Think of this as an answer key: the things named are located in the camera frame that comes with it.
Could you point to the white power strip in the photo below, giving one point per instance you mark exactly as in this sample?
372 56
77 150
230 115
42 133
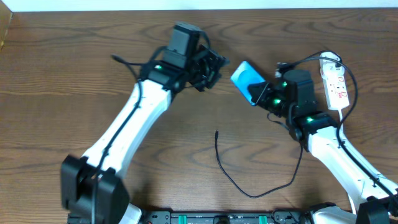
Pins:
332 74

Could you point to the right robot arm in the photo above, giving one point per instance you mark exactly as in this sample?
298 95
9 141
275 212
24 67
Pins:
293 97

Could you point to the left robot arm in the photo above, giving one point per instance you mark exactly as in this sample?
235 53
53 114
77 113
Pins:
92 187

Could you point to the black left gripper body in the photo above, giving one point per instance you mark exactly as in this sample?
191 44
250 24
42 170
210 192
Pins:
210 69

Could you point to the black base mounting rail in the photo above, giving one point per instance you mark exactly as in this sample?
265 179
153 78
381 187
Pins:
165 217

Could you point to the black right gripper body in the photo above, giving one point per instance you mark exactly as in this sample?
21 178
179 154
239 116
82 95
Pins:
258 91

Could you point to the white charger plug adapter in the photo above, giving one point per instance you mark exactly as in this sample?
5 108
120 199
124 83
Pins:
330 59

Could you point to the blue Galaxy smartphone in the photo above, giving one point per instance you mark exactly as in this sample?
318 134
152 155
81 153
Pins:
244 76

